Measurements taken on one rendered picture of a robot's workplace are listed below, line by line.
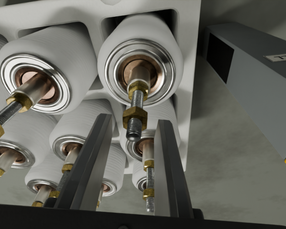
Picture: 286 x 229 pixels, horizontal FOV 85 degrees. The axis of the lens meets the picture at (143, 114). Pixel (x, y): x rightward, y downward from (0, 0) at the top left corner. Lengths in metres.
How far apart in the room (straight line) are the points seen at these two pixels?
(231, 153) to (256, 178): 0.26
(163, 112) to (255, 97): 0.12
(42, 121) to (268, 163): 0.85
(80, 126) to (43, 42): 0.12
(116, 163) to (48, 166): 0.14
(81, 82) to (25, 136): 0.15
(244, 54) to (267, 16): 0.23
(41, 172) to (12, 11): 0.28
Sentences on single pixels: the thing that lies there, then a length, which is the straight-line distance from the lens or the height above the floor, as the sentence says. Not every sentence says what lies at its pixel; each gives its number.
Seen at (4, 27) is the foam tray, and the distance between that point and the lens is 0.30.
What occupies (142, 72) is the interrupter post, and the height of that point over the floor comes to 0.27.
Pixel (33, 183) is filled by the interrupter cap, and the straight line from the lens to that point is 0.42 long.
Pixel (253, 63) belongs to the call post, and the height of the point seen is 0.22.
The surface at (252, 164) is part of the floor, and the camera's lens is 0.86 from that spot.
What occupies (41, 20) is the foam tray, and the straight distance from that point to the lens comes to 0.27.
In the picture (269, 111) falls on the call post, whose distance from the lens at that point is 0.22.
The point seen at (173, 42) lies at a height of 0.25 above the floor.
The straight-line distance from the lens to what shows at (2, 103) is 0.29.
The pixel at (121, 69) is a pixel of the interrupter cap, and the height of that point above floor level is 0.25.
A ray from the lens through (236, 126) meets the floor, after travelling 0.63.
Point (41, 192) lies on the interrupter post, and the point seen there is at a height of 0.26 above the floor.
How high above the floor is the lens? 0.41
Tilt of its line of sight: 51 degrees down
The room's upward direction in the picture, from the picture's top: 177 degrees counter-clockwise
